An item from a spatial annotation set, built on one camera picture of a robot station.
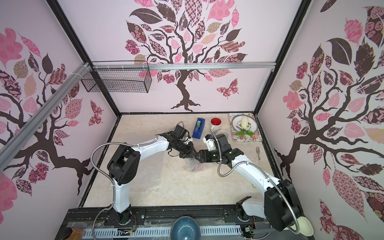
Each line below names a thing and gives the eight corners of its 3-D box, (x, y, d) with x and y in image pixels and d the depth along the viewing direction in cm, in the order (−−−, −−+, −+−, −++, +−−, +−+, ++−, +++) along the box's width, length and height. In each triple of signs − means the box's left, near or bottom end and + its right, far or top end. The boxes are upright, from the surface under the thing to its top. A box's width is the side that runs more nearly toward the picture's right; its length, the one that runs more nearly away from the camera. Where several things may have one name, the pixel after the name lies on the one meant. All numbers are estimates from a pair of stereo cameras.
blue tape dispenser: (192, 138, 106) (192, 133, 102) (197, 122, 116) (197, 117, 111) (200, 139, 106) (200, 134, 101) (204, 123, 115) (205, 118, 111)
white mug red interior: (210, 133, 109) (211, 126, 103) (210, 124, 115) (210, 117, 109) (221, 133, 109) (223, 126, 103) (220, 124, 115) (221, 117, 109)
